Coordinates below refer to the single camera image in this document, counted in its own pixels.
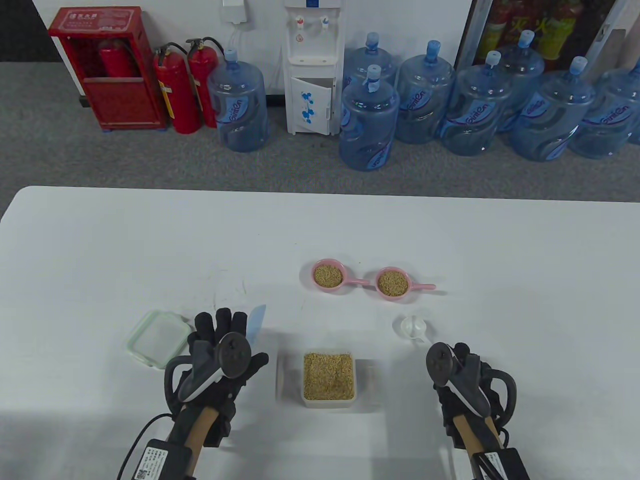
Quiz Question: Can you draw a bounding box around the red fire extinguisher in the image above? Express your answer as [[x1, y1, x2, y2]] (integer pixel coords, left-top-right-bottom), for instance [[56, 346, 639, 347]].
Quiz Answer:
[[152, 42, 202, 135], [186, 36, 225, 129]]

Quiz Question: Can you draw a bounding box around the white plastic coffee spoon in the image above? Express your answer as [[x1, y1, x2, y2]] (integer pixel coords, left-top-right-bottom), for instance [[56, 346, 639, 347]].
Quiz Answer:
[[400, 314, 433, 346]]

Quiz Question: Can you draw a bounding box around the row of blue water jugs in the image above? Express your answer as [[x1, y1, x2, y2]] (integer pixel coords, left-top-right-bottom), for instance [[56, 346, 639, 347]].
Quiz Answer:
[[338, 30, 640, 172]]

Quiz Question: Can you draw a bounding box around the person's right forearm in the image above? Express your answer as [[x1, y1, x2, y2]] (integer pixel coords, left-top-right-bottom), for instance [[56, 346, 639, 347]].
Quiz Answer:
[[450, 415, 506, 480]]

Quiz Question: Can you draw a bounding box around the light blue plastic knife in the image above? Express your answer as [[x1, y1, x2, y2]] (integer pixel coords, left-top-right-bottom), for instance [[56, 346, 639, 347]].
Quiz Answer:
[[247, 304, 268, 348]]

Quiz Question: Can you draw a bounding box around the pink handled bowl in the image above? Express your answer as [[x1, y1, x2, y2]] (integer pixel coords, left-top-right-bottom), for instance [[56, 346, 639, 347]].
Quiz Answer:
[[375, 266, 437, 302], [311, 258, 373, 294]]

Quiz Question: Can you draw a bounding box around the red fire extinguisher cabinet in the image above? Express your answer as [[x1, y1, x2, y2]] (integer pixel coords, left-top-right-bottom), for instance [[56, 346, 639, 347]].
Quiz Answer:
[[48, 6, 168, 133]]

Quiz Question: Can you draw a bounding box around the white water dispenser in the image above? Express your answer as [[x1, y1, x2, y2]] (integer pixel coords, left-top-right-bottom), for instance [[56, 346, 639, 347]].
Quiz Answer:
[[281, 0, 347, 137]]

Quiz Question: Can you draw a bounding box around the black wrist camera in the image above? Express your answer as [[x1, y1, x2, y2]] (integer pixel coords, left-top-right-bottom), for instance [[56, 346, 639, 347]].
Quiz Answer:
[[440, 395, 463, 448], [207, 400, 237, 448]]

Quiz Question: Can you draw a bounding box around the person's left hand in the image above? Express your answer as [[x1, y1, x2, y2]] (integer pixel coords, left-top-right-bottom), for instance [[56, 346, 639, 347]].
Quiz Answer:
[[170, 309, 270, 431]]

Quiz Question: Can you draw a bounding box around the red extinguisher inside cabinet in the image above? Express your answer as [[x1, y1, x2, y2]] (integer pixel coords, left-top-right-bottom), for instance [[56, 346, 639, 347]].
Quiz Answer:
[[97, 40, 138, 78]]

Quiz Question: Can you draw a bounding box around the person's left forearm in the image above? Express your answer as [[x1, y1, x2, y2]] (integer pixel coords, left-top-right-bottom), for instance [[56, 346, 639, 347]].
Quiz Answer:
[[167, 405, 236, 480]]

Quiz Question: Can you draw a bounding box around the clear green-rimmed container lid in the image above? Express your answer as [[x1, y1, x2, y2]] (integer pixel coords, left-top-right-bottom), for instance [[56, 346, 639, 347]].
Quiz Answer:
[[125, 310, 193, 370]]

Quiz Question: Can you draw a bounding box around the grey leaning panel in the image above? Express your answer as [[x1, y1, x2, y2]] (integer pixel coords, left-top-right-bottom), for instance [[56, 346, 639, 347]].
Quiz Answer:
[[582, 27, 628, 76]]

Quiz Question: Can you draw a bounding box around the black labelled wrist box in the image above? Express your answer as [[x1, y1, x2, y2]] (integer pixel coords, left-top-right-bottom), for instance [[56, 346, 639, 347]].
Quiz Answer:
[[471, 448, 530, 480], [132, 439, 193, 480]]

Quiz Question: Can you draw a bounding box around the white sesame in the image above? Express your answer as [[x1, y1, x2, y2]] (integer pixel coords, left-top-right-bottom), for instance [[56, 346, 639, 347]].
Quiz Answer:
[[304, 353, 355, 401]]

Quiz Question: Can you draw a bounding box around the small white sesame portion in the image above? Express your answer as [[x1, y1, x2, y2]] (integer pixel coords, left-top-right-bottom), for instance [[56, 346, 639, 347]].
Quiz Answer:
[[315, 265, 344, 289], [377, 270, 408, 297]]

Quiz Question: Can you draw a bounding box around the large blue water bottle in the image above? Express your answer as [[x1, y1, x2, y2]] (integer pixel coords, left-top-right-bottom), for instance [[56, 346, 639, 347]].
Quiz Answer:
[[206, 48, 271, 153]]

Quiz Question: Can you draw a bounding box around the person's right hand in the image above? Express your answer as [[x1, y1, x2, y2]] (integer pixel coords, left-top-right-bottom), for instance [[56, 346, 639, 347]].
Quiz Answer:
[[437, 341, 506, 441]]

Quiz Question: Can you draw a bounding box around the black grey hand controller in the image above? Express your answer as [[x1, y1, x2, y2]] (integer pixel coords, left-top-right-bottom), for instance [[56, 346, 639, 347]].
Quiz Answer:
[[164, 332, 252, 403], [425, 342, 518, 418]]

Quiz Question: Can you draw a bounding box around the clear plastic sesame container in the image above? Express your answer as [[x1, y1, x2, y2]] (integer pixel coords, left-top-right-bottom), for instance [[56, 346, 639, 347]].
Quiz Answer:
[[301, 350, 357, 408]]

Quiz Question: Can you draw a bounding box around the white wall box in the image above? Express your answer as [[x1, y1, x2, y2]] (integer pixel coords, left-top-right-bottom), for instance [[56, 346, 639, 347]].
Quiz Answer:
[[221, 0, 249, 24]]

